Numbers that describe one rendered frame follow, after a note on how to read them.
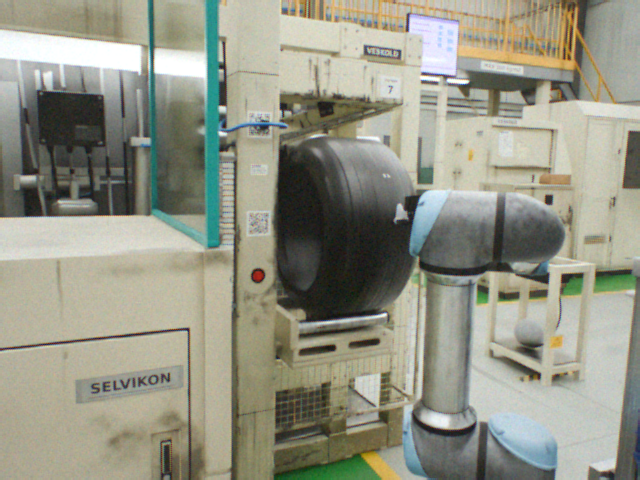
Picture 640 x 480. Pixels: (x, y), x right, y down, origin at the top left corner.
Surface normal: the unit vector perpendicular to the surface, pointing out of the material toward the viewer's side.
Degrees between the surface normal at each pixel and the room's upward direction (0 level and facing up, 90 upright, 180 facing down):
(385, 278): 115
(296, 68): 90
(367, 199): 68
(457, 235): 97
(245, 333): 90
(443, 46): 90
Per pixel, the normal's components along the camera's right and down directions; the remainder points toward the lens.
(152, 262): 0.44, 0.14
